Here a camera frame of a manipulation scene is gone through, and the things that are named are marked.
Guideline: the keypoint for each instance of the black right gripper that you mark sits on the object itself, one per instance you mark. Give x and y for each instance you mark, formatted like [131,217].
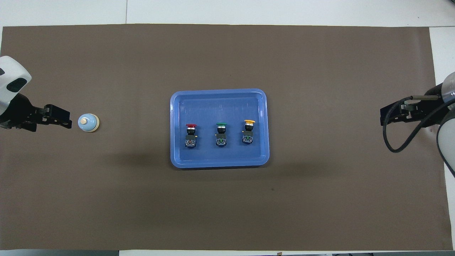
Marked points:
[429,111]

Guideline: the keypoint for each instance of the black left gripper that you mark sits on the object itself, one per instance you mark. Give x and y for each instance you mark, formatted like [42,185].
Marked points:
[19,113]

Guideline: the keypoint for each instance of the yellow push button switch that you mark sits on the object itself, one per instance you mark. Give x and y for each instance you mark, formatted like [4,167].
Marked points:
[248,137]

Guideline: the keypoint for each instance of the red push button switch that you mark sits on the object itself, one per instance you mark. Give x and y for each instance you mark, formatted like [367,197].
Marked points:
[191,140]

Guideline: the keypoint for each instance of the green push button switch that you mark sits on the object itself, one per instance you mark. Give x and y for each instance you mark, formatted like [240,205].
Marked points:
[221,139]

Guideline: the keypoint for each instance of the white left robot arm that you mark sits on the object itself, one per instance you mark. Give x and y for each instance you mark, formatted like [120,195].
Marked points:
[10,81]

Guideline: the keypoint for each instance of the light blue desk bell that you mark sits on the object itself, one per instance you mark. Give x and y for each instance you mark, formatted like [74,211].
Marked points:
[88,123]

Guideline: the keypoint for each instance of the blue plastic tray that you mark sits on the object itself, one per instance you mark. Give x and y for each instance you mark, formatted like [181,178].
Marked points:
[209,106]

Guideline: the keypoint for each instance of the brown table mat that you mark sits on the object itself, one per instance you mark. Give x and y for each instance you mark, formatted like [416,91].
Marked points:
[227,206]

